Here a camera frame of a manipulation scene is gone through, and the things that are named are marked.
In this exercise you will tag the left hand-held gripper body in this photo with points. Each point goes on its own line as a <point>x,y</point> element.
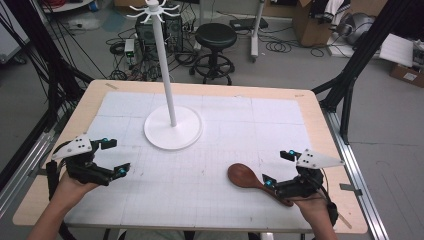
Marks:
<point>78,166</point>

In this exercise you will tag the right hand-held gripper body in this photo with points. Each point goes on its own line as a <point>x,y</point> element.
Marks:
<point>310,160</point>

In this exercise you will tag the brown wooden spoon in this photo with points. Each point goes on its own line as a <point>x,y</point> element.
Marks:
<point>241,175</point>

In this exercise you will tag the white hook rack stand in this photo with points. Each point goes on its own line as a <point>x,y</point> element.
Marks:
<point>173,131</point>

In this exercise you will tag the person's left hand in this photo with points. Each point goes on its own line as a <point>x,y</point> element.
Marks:
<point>71,191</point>

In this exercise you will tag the person's right hand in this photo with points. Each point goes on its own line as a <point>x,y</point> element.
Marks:
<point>311,210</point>

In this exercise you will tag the white grid mat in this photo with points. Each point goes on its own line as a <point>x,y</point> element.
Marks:
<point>216,200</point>

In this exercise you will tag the thin wooden stick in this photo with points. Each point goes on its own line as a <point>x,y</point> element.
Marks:
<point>345,221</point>

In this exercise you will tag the small grey electronic box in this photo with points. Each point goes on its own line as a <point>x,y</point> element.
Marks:
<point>129,46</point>

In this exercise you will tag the black computer tower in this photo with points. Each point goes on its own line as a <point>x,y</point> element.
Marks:
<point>145,33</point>

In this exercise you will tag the large cardboard box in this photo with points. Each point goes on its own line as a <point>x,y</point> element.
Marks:
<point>310,30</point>

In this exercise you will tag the small cardboard box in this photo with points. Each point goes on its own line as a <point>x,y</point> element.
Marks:
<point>408,76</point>

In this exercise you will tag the black flat device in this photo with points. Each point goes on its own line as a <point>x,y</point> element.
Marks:
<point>248,23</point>

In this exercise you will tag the black round stool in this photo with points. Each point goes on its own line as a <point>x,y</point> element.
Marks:
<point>216,36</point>

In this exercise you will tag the white foam sheet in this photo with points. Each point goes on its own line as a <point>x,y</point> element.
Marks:
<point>396,50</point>

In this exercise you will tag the grey round appliance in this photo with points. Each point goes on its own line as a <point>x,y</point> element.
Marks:
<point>360,28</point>

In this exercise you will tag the clothes in cardboard box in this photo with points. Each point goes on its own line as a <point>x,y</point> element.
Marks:
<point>330,8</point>

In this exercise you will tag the aluminium rail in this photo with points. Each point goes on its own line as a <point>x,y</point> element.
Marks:
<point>360,180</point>
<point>20,176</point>

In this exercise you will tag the black metal frame stand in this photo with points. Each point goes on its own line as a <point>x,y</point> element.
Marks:
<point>363,50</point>
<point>43,50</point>

